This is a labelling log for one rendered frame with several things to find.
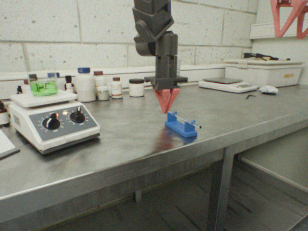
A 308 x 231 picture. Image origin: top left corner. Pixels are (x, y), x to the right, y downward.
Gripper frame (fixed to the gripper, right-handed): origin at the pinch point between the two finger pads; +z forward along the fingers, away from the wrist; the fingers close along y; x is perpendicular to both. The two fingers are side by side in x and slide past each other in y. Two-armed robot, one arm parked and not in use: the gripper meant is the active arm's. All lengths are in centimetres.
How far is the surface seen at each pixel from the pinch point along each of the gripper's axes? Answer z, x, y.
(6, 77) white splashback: -7, -44, 44
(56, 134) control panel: -0.1, 7.3, 27.7
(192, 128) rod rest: 1.4, 12.1, -0.6
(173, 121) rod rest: 2.0, 4.1, -0.1
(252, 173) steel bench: 69, -40, -97
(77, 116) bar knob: -2.6, 4.8, 23.3
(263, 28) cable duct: -32, -55, -103
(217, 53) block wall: -16, -61, -71
